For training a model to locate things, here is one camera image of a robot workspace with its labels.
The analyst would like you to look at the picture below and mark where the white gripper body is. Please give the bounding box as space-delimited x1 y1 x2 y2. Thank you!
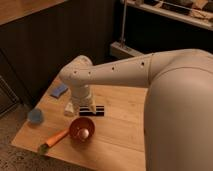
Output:
71 85 96 113

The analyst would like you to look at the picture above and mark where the orange pepper with green stem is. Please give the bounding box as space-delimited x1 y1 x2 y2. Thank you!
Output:
37 129 68 155

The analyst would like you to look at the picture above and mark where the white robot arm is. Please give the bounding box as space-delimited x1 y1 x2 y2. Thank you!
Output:
59 49 213 171

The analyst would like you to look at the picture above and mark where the blue ceramic cup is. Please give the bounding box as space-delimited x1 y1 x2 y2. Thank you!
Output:
27 108 44 124

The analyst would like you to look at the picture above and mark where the black white striped block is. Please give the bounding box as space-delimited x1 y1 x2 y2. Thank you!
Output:
79 106 105 116

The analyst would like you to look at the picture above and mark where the blue sponge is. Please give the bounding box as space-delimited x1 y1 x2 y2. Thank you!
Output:
50 84 68 98

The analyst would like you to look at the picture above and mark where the red bowl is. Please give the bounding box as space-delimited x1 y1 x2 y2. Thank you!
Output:
69 117 95 142

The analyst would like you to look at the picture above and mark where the metal shelf rack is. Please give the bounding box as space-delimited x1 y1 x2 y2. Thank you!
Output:
110 0 213 59

